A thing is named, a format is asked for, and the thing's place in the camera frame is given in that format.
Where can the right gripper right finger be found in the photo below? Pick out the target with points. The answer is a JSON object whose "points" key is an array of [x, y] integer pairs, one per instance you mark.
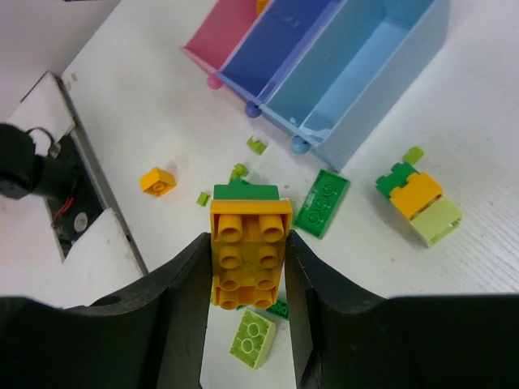
{"points": [[344, 336]]}

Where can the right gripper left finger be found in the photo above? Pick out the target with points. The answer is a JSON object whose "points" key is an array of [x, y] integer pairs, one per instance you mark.
{"points": [[149, 334]]}

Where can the dark green 2x2 lego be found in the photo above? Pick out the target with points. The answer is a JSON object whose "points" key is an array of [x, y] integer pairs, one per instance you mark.
{"points": [[280, 309]]}

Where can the lime 2x2 lego brick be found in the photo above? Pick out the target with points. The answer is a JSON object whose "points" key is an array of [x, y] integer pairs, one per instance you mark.
{"points": [[253, 339]]}

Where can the dark green lego plate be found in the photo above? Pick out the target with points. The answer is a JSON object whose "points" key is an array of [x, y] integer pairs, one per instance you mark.
{"points": [[321, 203]]}

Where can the yellow green lego stack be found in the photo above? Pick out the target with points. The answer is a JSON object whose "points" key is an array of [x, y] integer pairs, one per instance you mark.
{"points": [[250, 225]]}

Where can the green yellow lime lego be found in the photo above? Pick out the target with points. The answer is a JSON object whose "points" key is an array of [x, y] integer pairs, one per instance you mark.
{"points": [[421, 201]]}

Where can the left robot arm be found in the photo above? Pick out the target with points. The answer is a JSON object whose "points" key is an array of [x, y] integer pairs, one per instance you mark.
{"points": [[23, 172]]}

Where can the tiny lime lego stud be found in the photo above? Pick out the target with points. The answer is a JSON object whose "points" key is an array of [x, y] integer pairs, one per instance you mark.
{"points": [[203, 198]]}

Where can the small yellow lego brick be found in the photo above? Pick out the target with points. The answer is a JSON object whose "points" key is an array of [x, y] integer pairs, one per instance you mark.
{"points": [[157, 182]]}

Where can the tiny lime lego pair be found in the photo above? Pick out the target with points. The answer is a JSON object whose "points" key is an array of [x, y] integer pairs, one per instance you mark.
{"points": [[239, 172]]}

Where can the tiny lime lego near bins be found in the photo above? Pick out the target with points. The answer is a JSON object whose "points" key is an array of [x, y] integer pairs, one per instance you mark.
{"points": [[413, 155]]}

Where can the tiny lime lego clip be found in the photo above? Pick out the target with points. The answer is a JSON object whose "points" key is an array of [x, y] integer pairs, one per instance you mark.
{"points": [[256, 145]]}

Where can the light blue container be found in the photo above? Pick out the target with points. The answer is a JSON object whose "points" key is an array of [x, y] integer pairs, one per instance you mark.
{"points": [[354, 72]]}

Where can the pink container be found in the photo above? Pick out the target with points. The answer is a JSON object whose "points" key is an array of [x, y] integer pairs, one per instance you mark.
{"points": [[219, 35]]}

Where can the purple container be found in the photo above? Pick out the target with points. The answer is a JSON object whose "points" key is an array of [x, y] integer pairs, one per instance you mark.
{"points": [[271, 47]]}

